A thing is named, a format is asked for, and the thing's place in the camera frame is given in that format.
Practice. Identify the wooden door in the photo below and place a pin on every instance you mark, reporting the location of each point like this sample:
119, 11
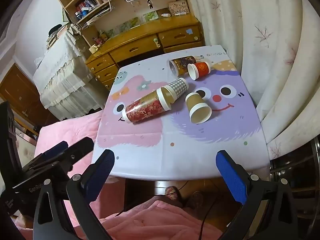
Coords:
17, 90

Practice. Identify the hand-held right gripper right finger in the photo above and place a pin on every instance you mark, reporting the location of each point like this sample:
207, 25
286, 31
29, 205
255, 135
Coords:
232, 177

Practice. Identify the dark patterned paper cup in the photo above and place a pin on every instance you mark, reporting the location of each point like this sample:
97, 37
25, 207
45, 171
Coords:
183, 62

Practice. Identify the wooden desk with drawers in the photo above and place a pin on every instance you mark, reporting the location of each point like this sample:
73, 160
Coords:
135, 48

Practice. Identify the patterned slipper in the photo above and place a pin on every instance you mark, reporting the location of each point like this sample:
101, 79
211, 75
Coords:
172, 193
197, 200

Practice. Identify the tall red gold paper cup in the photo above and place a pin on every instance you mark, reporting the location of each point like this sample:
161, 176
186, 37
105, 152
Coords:
145, 110

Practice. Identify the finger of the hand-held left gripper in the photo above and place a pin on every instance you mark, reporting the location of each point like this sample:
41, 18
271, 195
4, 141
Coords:
78, 148
56, 149

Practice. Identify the row of blue books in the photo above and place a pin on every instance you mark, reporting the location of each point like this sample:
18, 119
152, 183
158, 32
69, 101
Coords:
86, 4

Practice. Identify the small white bottle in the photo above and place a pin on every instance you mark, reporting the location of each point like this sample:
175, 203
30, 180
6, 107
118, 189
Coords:
165, 15

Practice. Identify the small hanging figure charm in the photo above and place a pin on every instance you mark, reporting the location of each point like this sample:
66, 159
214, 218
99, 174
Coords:
150, 3

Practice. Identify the plain brown paper cup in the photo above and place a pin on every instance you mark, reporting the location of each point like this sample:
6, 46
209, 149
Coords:
193, 101

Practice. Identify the white lace covered cabinet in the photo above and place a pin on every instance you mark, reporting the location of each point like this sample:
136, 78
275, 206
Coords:
62, 80

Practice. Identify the green picture card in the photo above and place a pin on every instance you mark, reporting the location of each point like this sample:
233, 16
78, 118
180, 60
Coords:
150, 16

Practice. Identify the printed paper bag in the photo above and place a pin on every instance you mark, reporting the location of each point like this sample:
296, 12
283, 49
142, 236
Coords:
178, 8

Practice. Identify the checked paper cup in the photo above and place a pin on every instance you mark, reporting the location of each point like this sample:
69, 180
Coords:
180, 86

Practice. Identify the cartoon printed table cover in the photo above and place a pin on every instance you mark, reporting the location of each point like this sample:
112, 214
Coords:
175, 155

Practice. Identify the pink quilt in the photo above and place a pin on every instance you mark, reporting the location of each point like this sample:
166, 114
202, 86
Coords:
62, 130

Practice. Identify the person's pink fleece clothing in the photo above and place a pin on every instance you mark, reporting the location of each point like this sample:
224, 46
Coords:
155, 222

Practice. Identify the blue sticky note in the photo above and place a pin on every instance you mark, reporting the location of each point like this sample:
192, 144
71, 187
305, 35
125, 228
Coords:
189, 31

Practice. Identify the dark metal rack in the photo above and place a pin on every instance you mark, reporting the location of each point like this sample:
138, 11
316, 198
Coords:
295, 177

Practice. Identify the white floral curtain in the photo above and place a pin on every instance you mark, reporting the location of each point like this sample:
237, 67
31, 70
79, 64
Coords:
275, 67

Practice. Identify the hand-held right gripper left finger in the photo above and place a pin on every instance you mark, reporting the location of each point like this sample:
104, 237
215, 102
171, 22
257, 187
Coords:
100, 175

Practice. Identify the stack of books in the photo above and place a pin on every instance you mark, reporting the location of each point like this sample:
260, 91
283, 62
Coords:
53, 38

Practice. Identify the small red paper cup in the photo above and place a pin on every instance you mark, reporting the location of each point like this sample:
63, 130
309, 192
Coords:
202, 68

